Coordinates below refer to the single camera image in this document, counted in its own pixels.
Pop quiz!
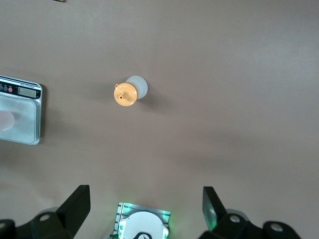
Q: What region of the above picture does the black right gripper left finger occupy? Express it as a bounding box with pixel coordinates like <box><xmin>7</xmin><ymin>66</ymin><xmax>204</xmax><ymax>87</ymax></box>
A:
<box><xmin>0</xmin><ymin>184</ymin><xmax>91</xmax><ymax>239</ymax></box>

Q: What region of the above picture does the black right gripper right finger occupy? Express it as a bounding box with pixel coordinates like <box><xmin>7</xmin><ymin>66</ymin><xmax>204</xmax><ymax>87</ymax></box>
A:
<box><xmin>201</xmin><ymin>186</ymin><xmax>304</xmax><ymax>239</ymax></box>

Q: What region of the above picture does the translucent orange-capped sauce bottle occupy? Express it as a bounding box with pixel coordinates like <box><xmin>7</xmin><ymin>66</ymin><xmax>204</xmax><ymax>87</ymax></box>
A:
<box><xmin>113</xmin><ymin>75</ymin><xmax>149</xmax><ymax>108</ymax></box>

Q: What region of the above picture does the silver digital kitchen scale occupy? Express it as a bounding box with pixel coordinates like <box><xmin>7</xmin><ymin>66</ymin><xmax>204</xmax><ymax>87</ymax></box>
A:
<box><xmin>0</xmin><ymin>75</ymin><xmax>43</xmax><ymax>145</ymax></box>

